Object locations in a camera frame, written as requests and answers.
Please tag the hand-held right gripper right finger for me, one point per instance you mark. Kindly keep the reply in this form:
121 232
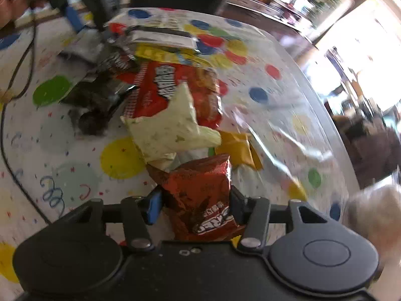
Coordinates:
236 205

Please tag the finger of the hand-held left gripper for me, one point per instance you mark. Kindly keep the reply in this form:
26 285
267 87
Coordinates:
73 18

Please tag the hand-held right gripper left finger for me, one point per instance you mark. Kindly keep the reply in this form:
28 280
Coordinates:
153 207

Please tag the red-orange chip bag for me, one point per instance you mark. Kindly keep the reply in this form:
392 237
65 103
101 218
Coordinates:
200 194

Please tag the dark round snack packet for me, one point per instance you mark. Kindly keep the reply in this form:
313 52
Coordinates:
92 122

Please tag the grey foil packet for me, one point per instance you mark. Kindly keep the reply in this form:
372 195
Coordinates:
81 48

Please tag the mustard yellow packet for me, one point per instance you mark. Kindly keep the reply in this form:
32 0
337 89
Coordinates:
238 147

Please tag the brown snack packet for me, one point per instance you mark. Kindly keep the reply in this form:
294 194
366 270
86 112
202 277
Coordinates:
117 64

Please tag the pale green chip bag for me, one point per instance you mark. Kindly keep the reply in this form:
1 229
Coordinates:
166 131

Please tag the silver packet with black stripe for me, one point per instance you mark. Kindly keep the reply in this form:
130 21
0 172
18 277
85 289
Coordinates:
163 39

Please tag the bright yellow packet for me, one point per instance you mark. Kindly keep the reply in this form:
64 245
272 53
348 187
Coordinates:
156 53

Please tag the red snack bag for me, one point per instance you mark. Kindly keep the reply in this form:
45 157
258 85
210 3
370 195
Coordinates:
156 84

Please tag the polka dot tablecloth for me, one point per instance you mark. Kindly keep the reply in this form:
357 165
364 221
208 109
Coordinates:
62 150

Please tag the white plastic bag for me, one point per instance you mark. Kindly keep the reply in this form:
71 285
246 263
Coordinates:
372 216

